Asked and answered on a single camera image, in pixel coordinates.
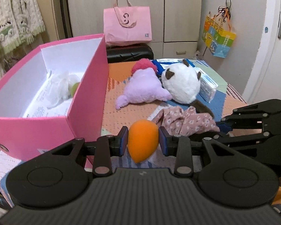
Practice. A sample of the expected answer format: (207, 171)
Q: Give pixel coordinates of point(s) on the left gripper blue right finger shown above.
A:
(164, 137)

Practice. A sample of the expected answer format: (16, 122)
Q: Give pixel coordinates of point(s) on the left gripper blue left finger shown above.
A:
(123, 140)

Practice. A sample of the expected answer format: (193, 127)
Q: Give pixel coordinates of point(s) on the pink floral fabric scrunchie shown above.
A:
(187, 122)

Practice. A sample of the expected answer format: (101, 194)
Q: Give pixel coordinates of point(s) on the orange makeup sponge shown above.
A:
(143, 140)

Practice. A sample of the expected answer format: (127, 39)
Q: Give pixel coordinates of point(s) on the purple plush toy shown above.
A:
(143, 87)

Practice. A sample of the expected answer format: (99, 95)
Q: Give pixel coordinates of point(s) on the white round plush toy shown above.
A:
(183, 83)

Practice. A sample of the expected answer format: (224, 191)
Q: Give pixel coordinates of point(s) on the white tissue pack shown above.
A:
(208, 86)

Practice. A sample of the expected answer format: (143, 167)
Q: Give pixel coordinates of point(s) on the green makeup sponge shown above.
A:
(73, 89)

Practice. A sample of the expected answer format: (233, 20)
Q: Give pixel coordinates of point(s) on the blue wet wipes pack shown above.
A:
(164, 63)

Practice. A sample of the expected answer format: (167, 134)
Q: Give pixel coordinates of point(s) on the red strawberry plush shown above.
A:
(142, 64)

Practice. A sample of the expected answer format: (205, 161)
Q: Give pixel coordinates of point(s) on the pink cardboard box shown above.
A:
(26, 138)

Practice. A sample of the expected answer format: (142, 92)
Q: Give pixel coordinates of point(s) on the patchwork tablecloth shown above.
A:
(226, 99)

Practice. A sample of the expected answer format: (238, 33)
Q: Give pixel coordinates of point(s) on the white door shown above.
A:
(265, 80)

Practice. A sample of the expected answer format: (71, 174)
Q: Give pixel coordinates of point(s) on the black suitcase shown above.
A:
(130, 53)

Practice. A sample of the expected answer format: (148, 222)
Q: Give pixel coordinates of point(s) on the colourful paper gift bag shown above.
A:
(218, 32)

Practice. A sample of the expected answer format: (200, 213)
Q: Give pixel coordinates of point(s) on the pink tote bag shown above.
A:
(123, 26)

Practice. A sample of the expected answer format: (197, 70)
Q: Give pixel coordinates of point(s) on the beige wardrobe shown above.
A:
(170, 27)

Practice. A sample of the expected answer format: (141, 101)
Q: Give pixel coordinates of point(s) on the cream knit cardigan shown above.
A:
(20, 22)

